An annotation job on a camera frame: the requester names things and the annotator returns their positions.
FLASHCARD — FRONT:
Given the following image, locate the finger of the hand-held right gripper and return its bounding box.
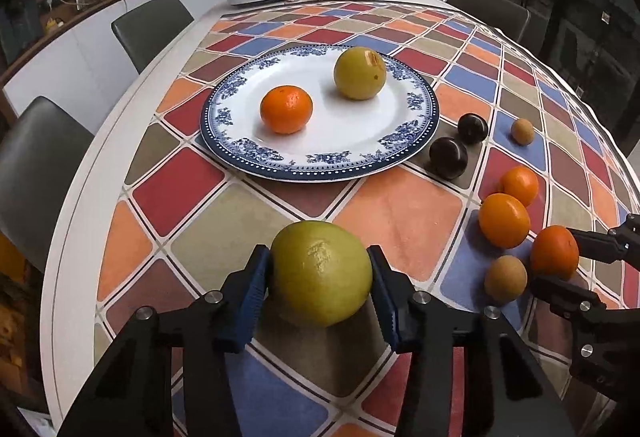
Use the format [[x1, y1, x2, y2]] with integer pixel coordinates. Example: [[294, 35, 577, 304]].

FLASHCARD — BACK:
[[530, 274, 640, 400], [565, 214, 640, 265]]

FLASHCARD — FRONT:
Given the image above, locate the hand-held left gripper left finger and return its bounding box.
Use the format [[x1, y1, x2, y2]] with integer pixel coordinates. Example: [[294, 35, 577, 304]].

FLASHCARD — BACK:
[[57, 244, 275, 437]]

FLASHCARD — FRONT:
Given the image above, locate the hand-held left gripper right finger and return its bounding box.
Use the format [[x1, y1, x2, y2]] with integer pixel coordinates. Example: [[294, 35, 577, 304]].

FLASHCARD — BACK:
[[366, 245, 581, 437]]

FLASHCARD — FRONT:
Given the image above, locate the orange mandarin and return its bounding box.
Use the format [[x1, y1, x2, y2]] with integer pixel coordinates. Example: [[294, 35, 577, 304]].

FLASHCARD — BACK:
[[478, 193, 531, 249], [530, 225, 580, 281], [260, 85, 314, 135], [498, 166, 540, 208]]

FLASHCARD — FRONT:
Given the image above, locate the plain yellow-green round fruit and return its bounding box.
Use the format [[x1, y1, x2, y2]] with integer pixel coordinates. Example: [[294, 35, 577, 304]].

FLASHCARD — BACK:
[[270, 220, 375, 329]]

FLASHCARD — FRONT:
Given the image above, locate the small brown round fruit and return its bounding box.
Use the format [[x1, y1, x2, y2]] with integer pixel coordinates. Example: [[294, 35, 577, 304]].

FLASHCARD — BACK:
[[510, 118, 534, 146], [484, 255, 528, 304]]

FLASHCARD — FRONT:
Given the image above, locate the dark purple plum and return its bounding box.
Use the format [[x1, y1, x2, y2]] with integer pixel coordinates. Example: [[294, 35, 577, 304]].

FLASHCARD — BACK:
[[457, 113, 488, 145], [428, 136, 469, 180]]

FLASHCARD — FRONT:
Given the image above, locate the blue and white plate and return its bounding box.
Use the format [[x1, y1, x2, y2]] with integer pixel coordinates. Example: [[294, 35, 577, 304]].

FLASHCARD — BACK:
[[200, 44, 441, 182]]

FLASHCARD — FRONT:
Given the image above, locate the colourful checkered tablecloth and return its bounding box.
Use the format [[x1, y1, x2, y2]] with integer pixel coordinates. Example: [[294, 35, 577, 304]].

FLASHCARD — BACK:
[[95, 2, 640, 437]]

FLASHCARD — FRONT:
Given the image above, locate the yellow-green fruit with sticker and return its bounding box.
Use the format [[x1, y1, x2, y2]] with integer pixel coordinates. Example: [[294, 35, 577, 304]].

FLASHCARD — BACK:
[[333, 46, 387, 101]]

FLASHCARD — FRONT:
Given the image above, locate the grey dining chair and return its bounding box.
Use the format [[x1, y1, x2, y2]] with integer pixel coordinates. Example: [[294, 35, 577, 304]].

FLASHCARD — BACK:
[[0, 96, 96, 273], [111, 0, 195, 75], [445, 0, 531, 42]]

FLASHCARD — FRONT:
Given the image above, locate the white sideboard cabinet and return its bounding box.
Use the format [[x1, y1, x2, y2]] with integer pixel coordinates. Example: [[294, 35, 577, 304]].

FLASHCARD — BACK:
[[0, 0, 231, 118]]

